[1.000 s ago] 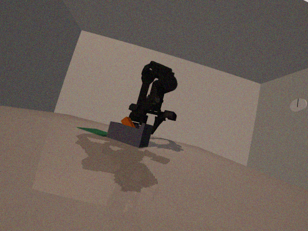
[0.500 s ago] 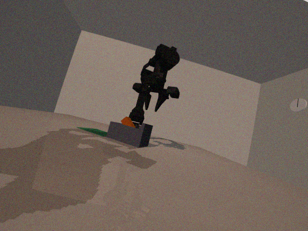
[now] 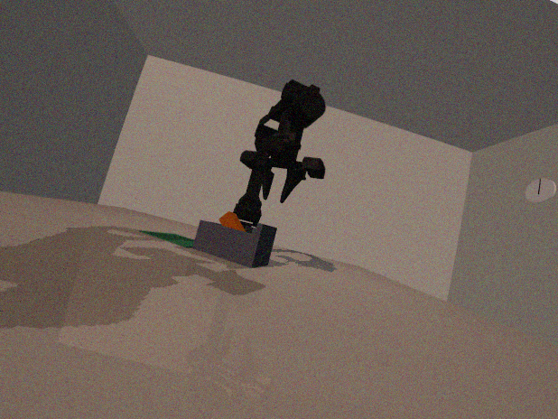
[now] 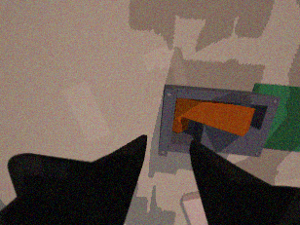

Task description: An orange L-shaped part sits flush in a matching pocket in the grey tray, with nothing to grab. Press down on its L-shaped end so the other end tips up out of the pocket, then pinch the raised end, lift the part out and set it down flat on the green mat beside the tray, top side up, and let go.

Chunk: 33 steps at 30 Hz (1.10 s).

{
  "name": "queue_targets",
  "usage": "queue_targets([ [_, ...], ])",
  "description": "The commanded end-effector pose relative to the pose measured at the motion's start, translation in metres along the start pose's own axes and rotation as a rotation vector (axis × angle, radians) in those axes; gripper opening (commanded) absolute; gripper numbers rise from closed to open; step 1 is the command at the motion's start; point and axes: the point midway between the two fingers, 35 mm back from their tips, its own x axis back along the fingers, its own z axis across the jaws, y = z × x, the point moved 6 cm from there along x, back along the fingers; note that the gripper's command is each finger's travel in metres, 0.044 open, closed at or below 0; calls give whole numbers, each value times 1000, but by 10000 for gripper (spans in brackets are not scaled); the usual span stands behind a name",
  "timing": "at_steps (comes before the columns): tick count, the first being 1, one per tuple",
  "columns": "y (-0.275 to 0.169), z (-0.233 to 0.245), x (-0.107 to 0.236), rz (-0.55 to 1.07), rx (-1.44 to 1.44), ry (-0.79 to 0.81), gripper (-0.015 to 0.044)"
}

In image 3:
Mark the orange l-shaped part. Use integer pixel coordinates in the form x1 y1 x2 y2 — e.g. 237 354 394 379
219 211 246 232

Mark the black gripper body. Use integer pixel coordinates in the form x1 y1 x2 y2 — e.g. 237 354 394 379
239 129 326 179

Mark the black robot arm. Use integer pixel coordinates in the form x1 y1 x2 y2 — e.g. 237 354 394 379
233 79 325 229

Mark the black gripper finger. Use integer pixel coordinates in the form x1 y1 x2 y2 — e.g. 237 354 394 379
255 163 274 200
280 168 306 203

